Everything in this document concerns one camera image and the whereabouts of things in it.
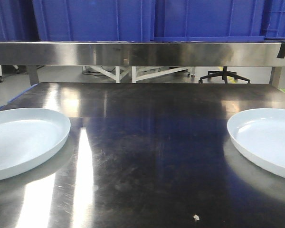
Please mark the steel shelf leg right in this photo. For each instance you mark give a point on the steel shelf leg right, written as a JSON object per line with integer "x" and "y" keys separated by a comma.
{"x": 275, "y": 76}

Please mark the black office chair base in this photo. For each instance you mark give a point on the black office chair base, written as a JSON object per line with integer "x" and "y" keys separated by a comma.
{"x": 224, "y": 73}

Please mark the light blue plate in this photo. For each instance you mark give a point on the light blue plate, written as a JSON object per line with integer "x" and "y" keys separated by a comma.
{"x": 259, "y": 135}
{"x": 29, "y": 137}

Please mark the blue plastic bin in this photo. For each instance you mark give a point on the blue plastic bin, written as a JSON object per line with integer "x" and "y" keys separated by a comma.
{"x": 219, "y": 20}
{"x": 17, "y": 21}
{"x": 95, "y": 20}

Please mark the stainless steel shelf rail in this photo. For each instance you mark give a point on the stainless steel shelf rail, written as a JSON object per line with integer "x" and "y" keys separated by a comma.
{"x": 185, "y": 54}

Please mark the blue plastic bin centre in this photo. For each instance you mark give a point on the blue plastic bin centre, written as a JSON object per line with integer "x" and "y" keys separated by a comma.
{"x": 95, "y": 20}

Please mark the black tape strip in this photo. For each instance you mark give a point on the black tape strip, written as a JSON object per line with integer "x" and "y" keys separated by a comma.
{"x": 281, "y": 52}

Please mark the blue plastic bin right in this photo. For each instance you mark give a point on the blue plastic bin right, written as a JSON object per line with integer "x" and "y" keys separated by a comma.
{"x": 219, "y": 20}

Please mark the blue plastic bin left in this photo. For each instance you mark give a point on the blue plastic bin left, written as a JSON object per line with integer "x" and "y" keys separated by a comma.
{"x": 17, "y": 21}

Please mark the steel shelf leg left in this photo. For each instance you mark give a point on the steel shelf leg left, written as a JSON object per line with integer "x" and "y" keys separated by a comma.
{"x": 33, "y": 74}

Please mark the steel shelf leg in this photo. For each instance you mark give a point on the steel shelf leg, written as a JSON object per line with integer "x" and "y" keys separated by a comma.
{"x": 275, "y": 76}
{"x": 33, "y": 74}

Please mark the white table frame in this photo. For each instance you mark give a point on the white table frame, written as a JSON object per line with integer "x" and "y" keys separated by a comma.
{"x": 139, "y": 73}

